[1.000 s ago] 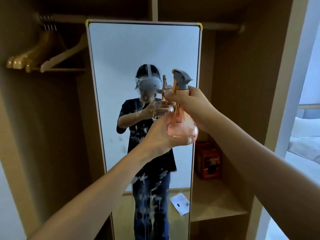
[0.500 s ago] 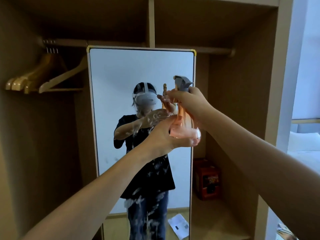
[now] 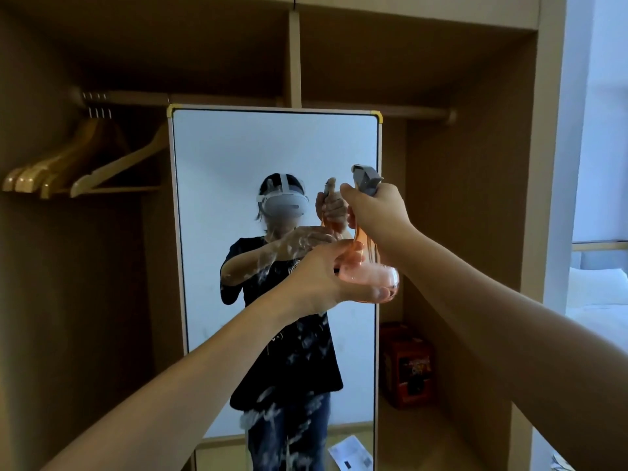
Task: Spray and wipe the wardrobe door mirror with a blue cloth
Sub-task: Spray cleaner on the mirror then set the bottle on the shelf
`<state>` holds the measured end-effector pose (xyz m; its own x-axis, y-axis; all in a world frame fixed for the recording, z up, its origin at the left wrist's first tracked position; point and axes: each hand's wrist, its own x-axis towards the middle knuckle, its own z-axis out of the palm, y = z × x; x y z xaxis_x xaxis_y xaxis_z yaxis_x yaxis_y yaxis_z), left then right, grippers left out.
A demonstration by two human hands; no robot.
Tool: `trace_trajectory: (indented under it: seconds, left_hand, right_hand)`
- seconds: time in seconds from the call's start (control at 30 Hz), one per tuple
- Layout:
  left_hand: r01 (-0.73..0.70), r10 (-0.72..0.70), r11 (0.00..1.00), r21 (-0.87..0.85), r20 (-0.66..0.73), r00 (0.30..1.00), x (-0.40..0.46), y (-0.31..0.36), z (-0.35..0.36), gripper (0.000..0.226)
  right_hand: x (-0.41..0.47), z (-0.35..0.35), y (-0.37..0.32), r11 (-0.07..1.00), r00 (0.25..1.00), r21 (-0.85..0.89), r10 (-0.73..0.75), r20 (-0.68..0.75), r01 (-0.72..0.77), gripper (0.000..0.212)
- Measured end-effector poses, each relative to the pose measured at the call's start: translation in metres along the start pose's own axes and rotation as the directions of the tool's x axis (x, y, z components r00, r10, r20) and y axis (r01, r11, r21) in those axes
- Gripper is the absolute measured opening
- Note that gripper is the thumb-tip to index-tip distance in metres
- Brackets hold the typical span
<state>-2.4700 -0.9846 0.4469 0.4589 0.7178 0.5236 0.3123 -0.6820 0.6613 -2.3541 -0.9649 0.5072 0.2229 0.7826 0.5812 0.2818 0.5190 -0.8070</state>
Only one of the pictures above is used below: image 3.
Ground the wooden clothes hanger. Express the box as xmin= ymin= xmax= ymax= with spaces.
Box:
xmin=69 ymin=121 xmax=170 ymax=200
xmin=13 ymin=120 xmax=107 ymax=194
xmin=1 ymin=120 xmax=99 ymax=193
xmin=39 ymin=120 xmax=128 ymax=200

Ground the person's left hand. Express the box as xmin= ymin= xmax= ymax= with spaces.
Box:
xmin=274 ymin=239 xmax=393 ymax=329

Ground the red box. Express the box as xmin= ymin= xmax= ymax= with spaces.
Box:
xmin=379 ymin=322 xmax=436 ymax=410

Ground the person's right hand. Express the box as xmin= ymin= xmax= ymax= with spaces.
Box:
xmin=339 ymin=183 xmax=415 ymax=266

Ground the tall framed mirror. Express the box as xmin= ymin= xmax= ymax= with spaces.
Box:
xmin=166 ymin=103 xmax=384 ymax=471

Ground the wooden headboard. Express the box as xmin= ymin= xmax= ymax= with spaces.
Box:
xmin=571 ymin=239 xmax=628 ymax=253

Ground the wooden wardrobe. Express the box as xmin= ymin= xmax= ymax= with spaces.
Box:
xmin=0 ymin=0 xmax=570 ymax=471

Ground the person's left forearm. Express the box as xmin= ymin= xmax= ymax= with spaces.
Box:
xmin=41 ymin=288 xmax=305 ymax=471

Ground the orange spray bottle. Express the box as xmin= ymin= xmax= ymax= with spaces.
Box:
xmin=335 ymin=164 xmax=401 ymax=305

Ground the white pillow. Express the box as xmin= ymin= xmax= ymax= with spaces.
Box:
xmin=568 ymin=267 xmax=628 ymax=308

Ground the person's right forearm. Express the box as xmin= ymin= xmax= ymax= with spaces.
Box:
xmin=387 ymin=225 xmax=628 ymax=471

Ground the white bed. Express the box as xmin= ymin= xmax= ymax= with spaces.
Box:
xmin=564 ymin=267 xmax=628 ymax=357

